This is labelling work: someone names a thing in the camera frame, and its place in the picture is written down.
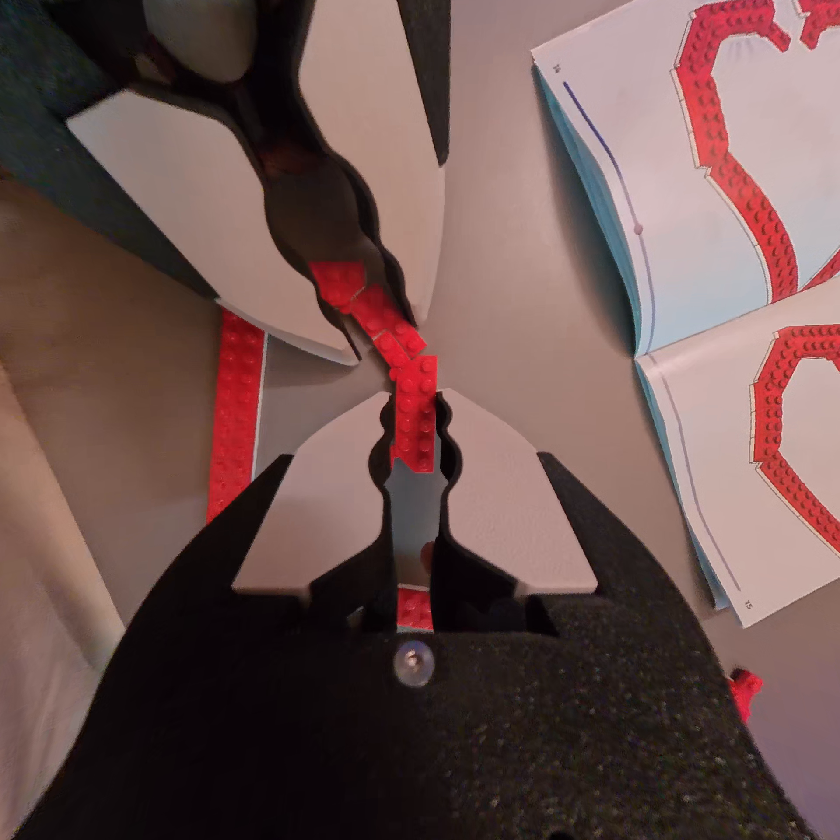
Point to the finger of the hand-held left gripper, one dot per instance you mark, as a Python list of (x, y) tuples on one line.
[(190, 210), (387, 164)]

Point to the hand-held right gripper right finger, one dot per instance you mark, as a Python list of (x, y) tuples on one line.
[(512, 512)]

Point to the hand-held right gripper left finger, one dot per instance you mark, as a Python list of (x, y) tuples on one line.
[(308, 518)]

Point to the red brick frame assembly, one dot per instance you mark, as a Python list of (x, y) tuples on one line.
[(413, 420)]

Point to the dark teal cloth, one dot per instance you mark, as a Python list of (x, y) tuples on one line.
[(59, 164)]

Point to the open brick instruction booklet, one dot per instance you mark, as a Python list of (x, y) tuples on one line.
[(695, 459)]

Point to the loose red brick piece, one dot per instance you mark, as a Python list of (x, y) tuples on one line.
[(745, 695)]

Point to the person's cream clothing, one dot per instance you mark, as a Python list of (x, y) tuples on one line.
[(33, 656)]

